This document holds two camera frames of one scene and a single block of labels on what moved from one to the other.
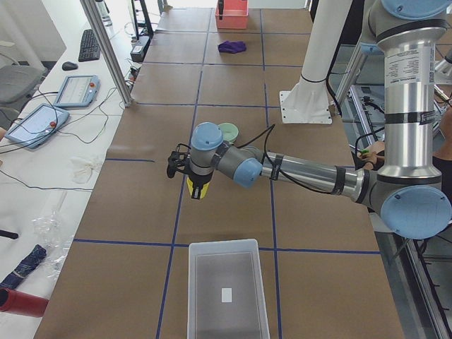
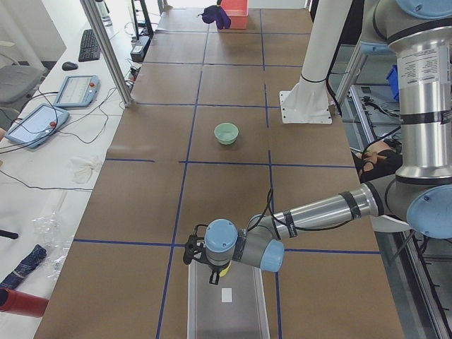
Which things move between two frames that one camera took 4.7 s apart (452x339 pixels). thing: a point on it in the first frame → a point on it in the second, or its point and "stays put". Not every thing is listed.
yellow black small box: [197, 189] → [225, 270]
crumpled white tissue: [82, 168] stays put
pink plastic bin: [235, 15] stays put
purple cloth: [232, 46] → [217, 14]
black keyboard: [89, 50] stays put
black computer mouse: [69, 66] stays put
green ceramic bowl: [229, 132] stays put
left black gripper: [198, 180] → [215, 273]
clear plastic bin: [227, 297] stays put
